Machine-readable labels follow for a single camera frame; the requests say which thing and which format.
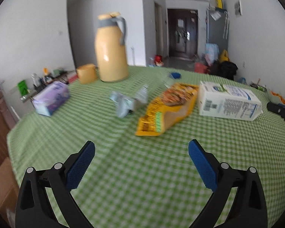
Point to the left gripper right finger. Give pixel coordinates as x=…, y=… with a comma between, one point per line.
x=249, y=205

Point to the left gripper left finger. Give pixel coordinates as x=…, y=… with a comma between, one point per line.
x=33, y=207

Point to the white milk carton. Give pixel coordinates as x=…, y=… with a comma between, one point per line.
x=227, y=101

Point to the yellow snack bag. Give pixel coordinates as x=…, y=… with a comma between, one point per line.
x=173, y=105

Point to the grey wrapper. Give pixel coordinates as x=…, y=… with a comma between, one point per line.
x=127, y=105

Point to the cardboard box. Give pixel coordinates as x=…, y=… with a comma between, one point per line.
x=9, y=191

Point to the green checkered tablecloth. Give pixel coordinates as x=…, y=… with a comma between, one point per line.
x=146, y=181

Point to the purple tissue pack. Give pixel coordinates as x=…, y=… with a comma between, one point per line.
x=51, y=98

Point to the blue bottle cap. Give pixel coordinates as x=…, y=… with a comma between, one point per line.
x=175, y=75

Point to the grey refrigerator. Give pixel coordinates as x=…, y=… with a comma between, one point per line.
x=217, y=28

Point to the low side table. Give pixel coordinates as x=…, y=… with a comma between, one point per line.
x=36, y=84

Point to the dark entrance door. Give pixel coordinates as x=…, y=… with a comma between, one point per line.
x=183, y=33

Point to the yellow round cup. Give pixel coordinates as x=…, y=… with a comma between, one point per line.
x=87, y=73

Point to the yellow thermos jug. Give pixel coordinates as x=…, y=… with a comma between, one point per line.
x=110, y=47

